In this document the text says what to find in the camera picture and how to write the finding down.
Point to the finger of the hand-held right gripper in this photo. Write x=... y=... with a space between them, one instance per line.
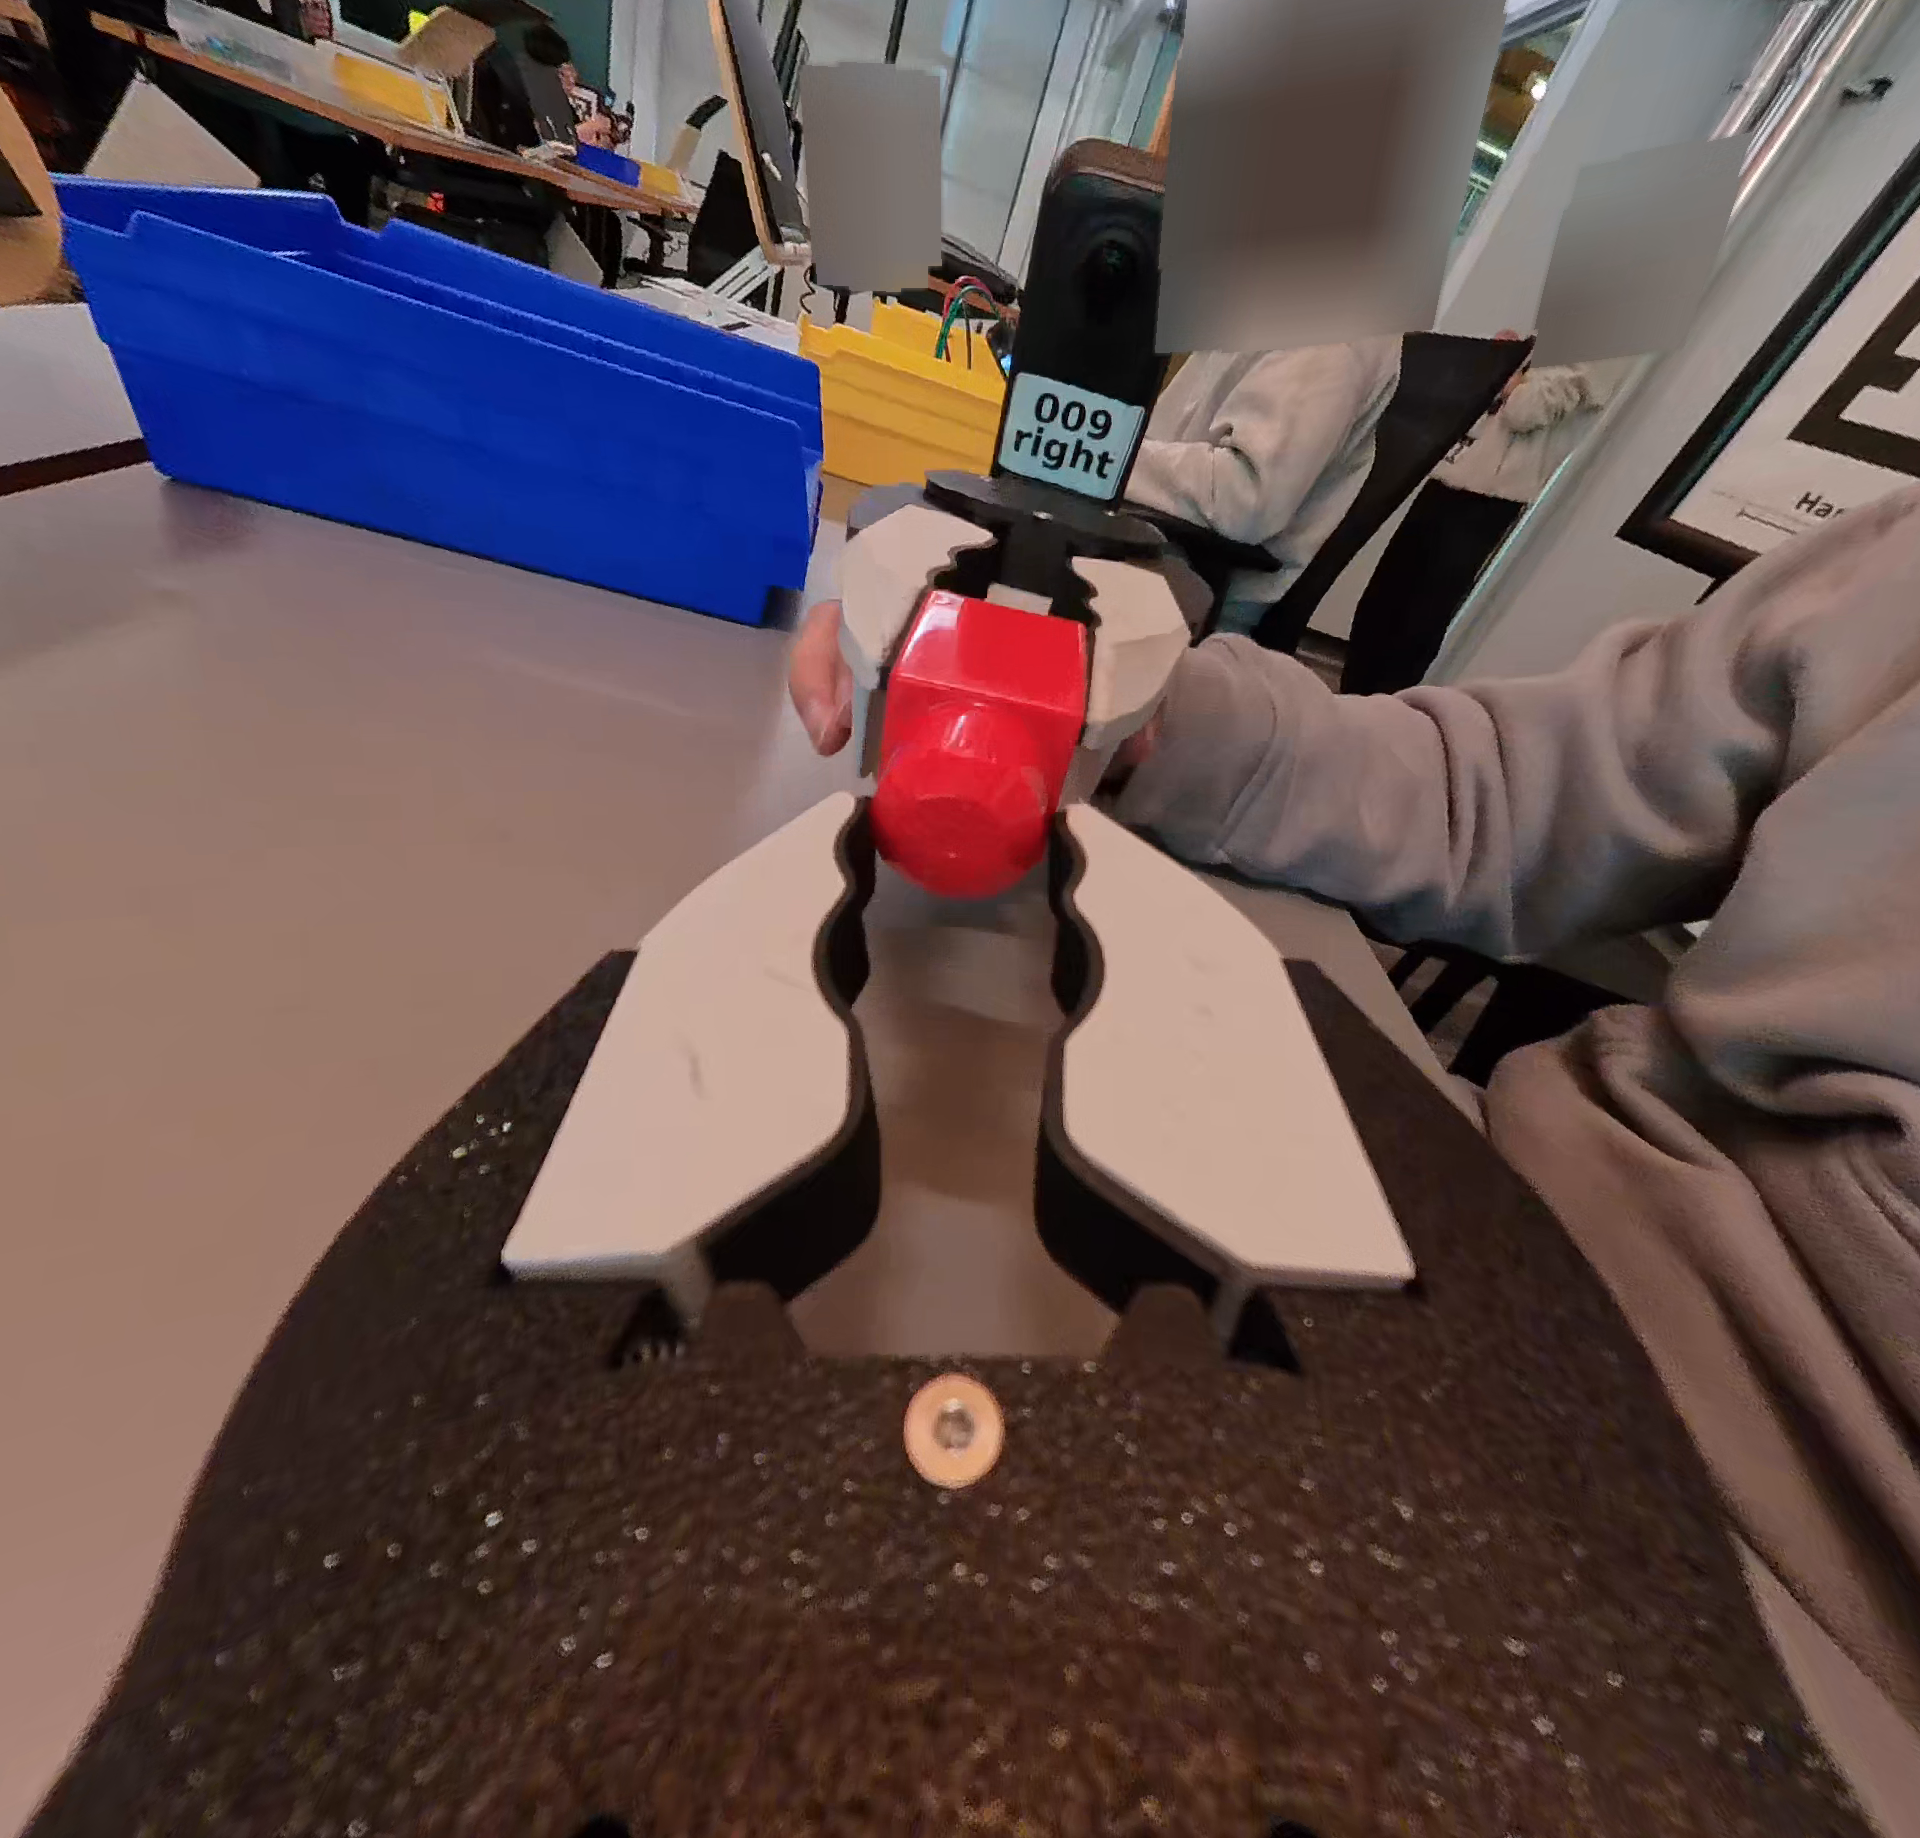
x=886 y=579
x=1131 y=654

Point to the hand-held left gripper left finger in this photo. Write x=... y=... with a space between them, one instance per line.
x=706 y=1103

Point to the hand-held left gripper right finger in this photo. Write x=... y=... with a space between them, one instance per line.
x=1215 y=1103

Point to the red plastic block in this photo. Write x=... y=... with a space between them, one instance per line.
x=975 y=729

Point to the person's right forearm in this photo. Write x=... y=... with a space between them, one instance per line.
x=1425 y=789

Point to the grey desk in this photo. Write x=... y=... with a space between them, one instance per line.
x=300 y=819

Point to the person's right hand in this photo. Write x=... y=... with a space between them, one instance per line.
x=821 y=683

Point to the black office chair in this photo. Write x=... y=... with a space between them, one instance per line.
x=1425 y=518

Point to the tilted display board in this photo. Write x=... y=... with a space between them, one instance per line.
x=751 y=98

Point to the blue plastic bin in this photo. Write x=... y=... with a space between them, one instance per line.
x=450 y=413

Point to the person's grey sweatshirt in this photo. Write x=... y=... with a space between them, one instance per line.
x=1771 y=1193

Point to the framed marker poster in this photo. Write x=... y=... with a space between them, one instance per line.
x=1740 y=504

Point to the cardboard box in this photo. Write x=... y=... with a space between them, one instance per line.
x=480 y=38

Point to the small yellow plastic bin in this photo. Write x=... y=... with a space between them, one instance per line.
x=390 y=91

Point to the silver metal pipe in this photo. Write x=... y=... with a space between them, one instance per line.
x=1816 y=31

